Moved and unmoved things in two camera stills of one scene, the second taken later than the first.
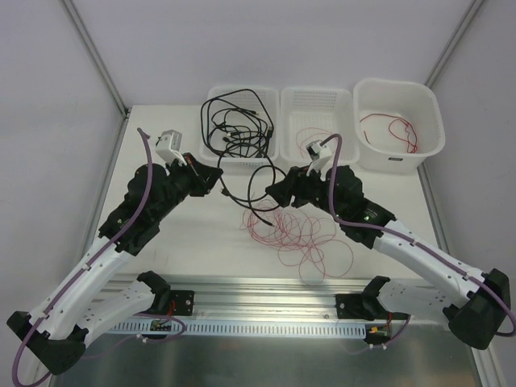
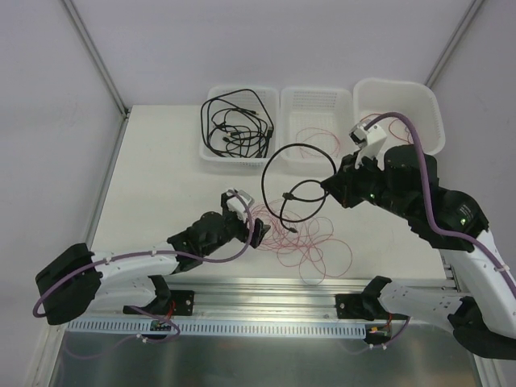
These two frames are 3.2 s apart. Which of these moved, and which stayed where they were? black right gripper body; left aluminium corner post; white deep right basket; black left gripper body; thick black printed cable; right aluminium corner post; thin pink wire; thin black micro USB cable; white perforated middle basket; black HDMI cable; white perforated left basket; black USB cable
Moved: black HDMI cable; black right gripper body; thin black micro USB cable; black left gripper body
Stayed: white deep right basket; thick black printed cable; black USB cable; white perforated left basket; right aluminium corner post; left aluminium corner post; thin pink wire; white perforated middle basket
